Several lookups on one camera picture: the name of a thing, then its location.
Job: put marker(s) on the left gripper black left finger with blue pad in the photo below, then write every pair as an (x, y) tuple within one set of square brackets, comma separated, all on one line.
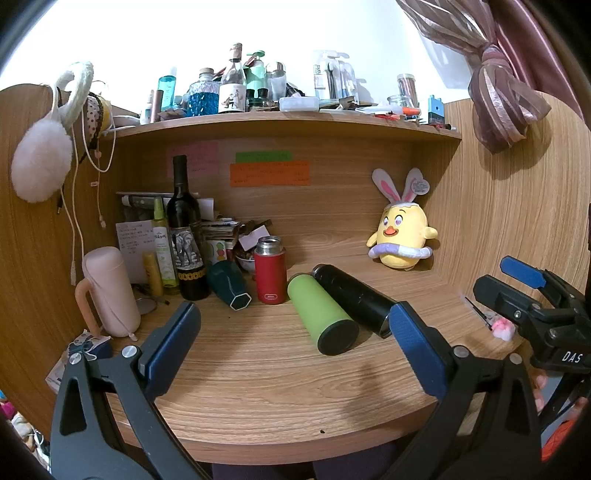
[(106, 424)]

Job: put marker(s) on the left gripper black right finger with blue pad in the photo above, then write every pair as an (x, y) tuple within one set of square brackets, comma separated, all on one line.
[(485, 424)]

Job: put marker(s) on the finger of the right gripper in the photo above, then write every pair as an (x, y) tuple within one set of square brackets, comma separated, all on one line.
[(550, 285)]

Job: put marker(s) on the green tumbler with black lid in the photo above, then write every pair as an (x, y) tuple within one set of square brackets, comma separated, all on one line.
[(330, 327)]

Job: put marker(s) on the dark green hexagonal cup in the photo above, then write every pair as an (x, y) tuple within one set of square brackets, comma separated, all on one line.
[(228, 284)]

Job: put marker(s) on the pink-ended black pen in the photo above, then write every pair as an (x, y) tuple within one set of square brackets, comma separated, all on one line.
[(500, 327)]

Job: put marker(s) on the blue white packet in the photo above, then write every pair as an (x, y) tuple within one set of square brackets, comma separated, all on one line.
[(85, 346)]

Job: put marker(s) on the yellow chick plush toy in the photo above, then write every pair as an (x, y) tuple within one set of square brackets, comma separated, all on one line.
[(400, 241)]

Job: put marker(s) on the black thermos flask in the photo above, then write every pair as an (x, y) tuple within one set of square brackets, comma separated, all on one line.
[(364, 304)]

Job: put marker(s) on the yellow tube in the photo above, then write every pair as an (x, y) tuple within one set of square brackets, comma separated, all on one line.
[(151, 270)]

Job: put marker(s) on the white handwritten note paper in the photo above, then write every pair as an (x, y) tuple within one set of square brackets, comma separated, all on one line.
[(135, 238)]

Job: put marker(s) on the green spray bottle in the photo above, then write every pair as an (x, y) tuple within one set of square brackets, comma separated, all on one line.
[(162, 246)]

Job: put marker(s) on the white snack bowl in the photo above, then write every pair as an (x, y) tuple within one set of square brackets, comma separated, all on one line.
[(245, 261)]

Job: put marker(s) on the dark wine bottle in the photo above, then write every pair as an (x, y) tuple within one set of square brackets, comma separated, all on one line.
[(184, 222)]

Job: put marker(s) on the mauve tied curtain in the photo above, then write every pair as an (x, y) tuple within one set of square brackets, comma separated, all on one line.
[(516, 56)]

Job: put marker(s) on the white card tag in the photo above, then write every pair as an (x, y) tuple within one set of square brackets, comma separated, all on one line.
[(249, 241)]

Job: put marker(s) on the red thermos bottle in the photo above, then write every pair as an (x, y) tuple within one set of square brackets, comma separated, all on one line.
[(271, 270)]

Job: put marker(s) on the white fluffy bunny headband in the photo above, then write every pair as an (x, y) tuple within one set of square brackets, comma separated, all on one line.
[(43, 157)]

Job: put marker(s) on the orange sticky note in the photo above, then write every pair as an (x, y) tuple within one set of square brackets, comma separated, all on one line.
[(259, 174)]

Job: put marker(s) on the pink sticky note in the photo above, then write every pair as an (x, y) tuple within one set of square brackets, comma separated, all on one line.
[(202, 158)]

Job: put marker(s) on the wooden shelf board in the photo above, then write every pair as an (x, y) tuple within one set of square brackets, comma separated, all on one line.
[(285, 124)]

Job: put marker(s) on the green sticky note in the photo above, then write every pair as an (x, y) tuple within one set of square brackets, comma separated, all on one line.
[(263, 156)]

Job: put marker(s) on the blue glass jar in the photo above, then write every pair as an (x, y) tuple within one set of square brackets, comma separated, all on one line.
[(203, 94)]

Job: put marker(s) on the teal tumbler on shelf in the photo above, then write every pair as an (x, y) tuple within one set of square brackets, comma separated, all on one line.
[(166, 84)]

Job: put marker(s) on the clear liquor bottle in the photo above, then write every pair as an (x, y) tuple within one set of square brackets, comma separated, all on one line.
[(232, 92)]

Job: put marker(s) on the pink jug with handle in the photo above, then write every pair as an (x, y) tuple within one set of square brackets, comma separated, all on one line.
[(104, 296)]

